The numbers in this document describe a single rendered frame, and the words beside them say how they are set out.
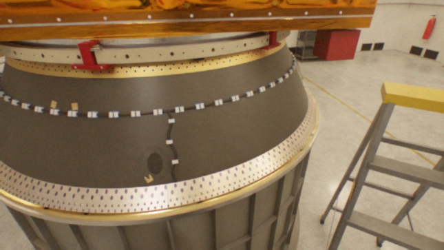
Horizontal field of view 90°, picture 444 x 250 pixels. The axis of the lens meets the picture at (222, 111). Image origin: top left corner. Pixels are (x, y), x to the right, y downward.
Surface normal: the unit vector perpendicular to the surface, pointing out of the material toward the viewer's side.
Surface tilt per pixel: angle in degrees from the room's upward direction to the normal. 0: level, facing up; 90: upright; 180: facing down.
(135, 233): 90
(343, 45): 90
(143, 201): 43
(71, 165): 62
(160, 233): 90
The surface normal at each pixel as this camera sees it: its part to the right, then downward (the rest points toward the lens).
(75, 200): -0.08, -0.32
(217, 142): 0.36, -0.03
